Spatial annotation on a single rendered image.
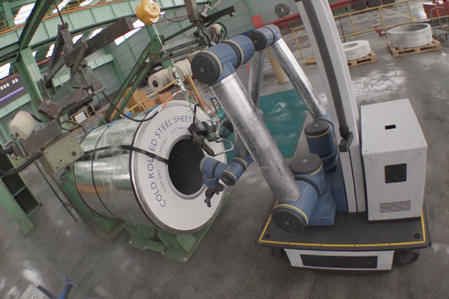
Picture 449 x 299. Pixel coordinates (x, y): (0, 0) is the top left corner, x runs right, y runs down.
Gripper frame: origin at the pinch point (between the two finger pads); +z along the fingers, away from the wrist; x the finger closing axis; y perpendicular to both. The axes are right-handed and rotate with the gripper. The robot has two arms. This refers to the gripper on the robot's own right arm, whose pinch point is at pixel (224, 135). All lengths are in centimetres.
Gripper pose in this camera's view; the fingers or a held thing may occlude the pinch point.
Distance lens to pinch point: 236.3
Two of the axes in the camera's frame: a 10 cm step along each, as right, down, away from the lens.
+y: 6.1, -0.9, 7.9
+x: -6.6, -6.2, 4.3
